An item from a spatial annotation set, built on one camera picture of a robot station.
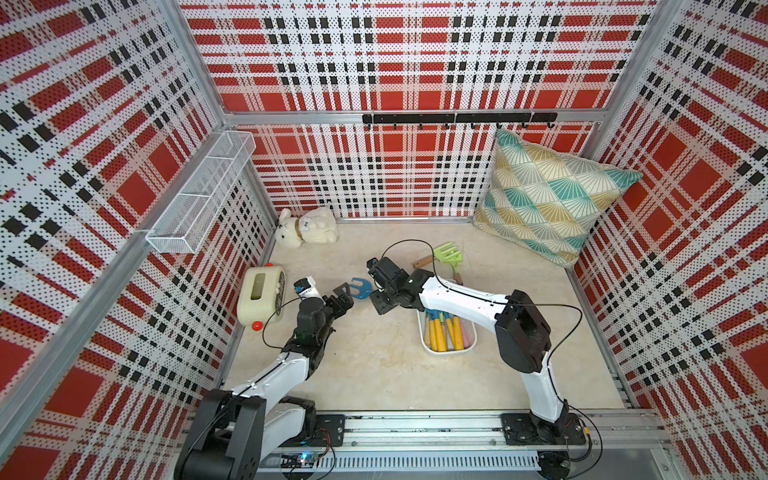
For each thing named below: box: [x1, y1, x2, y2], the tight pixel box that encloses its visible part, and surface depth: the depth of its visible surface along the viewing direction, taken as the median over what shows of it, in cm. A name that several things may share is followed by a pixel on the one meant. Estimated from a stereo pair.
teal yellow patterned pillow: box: [473, 129, 642, 268], surface depth 92 cm
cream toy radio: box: [236, 266, 287, 327], surface depth 92 cm
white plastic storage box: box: [416, 308, 477, 355], surface depth 88 cm
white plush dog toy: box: [275, 207, 339, 248], surface depth 110 cm
